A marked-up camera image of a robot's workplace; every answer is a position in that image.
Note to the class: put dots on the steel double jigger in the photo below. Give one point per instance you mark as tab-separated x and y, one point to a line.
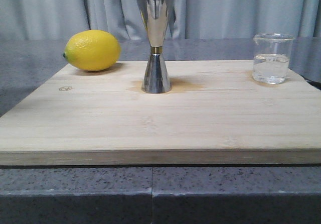
155	15

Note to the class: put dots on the glass beaker with liquid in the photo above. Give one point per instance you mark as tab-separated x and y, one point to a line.
272	53

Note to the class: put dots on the wooden cutting board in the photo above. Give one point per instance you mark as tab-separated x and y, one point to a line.
215	113

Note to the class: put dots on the yellow lemon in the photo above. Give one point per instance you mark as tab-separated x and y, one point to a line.
92	50

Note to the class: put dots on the grey curtain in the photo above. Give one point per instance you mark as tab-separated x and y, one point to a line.
191	19

